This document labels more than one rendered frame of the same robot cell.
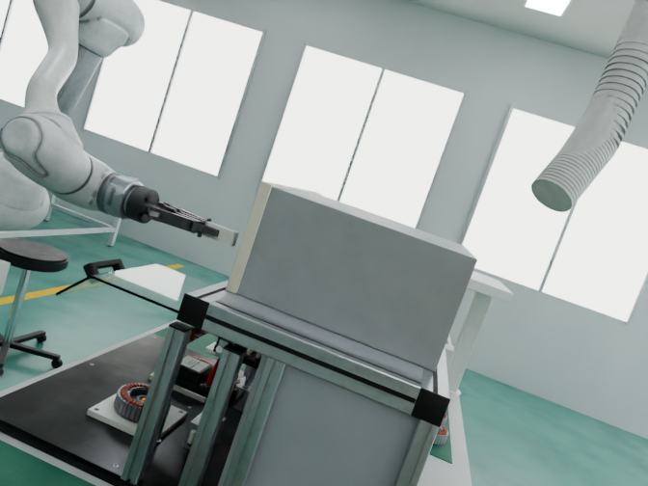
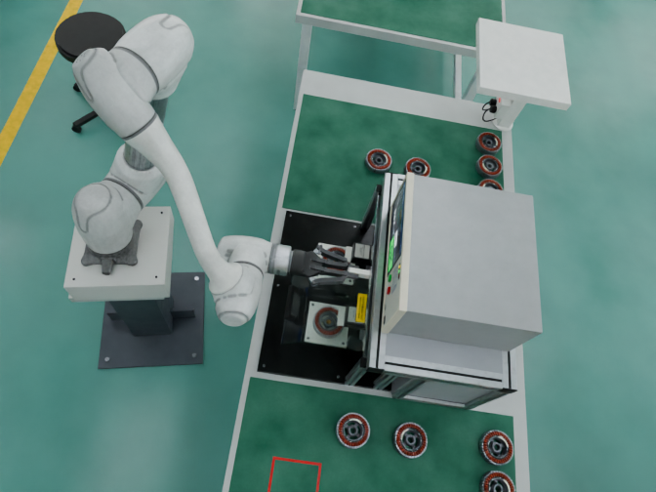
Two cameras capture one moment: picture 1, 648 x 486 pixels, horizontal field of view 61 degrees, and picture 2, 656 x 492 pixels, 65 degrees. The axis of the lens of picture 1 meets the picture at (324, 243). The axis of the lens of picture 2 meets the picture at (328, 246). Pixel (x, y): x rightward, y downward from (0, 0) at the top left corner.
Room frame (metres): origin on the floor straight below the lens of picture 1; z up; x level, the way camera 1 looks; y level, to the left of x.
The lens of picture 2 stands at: (0.55, 0.51, 2.54)
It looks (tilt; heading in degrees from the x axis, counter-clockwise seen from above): 63 degrees down; 342
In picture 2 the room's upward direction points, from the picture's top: 17 degrees clockwise
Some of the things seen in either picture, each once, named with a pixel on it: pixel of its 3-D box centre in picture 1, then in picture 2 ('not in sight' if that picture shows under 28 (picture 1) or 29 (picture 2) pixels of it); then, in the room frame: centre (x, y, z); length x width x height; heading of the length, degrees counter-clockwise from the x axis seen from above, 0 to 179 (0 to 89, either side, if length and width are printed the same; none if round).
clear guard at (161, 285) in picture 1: (170, 301); (339, 311); (1.05, 0.25, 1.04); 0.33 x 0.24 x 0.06; 80
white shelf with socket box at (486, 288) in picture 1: (437, 327); (498, 100); (2.01, -0.50, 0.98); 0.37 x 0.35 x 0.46; 170
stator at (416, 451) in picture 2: not in sight; (410, 439); (0.69, -0.02, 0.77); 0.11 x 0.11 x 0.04
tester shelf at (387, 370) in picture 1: (342, 317); (443, 274); (1.16, -0.09, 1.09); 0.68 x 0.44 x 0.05; 170
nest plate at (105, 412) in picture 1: (140, 413); not in sight; (1.09, 0.25, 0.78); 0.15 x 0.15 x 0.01; 80
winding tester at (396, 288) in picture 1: (362, 263); (458, 263); (1.15, -0.09, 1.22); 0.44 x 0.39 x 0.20; 170
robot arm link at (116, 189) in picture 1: (123, 197); (281, 260); (1.16, 0.43, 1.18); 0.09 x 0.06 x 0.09; 170
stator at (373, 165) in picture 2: not in sight; (378, 161); (1.82, -0.01, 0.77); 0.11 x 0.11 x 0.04
